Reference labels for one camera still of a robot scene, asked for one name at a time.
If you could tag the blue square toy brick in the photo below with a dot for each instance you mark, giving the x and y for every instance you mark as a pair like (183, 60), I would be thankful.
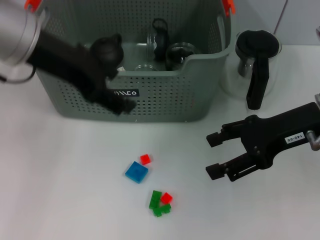
(136, 173)

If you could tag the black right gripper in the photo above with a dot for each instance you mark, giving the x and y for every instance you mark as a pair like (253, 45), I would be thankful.
(275, 135)

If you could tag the green long toy brick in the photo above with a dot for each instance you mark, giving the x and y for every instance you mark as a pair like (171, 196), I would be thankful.
(154, 198)

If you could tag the dark clay teapot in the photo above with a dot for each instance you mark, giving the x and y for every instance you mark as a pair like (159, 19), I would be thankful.
(110, 50)

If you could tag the grey perforated storage bin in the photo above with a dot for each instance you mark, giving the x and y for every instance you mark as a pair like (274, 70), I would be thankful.
(162, 100)

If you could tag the small red toy brick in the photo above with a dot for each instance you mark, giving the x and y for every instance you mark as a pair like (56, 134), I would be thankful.
(145, 159)
(166, 198)

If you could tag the glass teacup black base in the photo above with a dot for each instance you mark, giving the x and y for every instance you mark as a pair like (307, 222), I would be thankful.
(145, 67)
(176, 56)
(160, 40)

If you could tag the green stepped toy brick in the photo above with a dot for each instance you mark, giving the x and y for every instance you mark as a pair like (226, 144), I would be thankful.
(162, 210)

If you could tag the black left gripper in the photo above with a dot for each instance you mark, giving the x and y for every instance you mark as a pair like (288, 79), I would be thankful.
(70, 65)

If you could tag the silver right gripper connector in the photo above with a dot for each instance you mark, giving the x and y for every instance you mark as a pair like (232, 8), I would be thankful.
(314, 140)

